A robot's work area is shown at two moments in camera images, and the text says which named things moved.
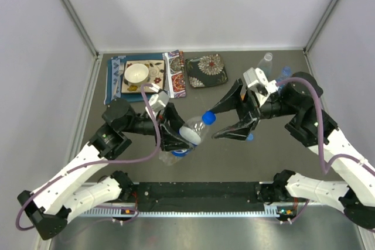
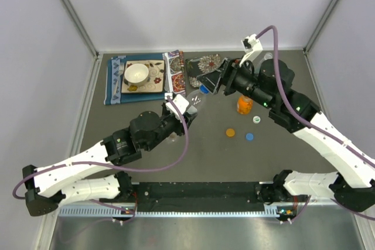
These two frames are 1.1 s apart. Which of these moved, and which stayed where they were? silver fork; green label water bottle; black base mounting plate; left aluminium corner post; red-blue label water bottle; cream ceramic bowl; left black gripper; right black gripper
Moved: left black gripper; right black gripper; red-blue label water bottle
Stayed: cream ceramic bowl; left aluminium corner post; black base mounting plate; silver fork; green label water bottle
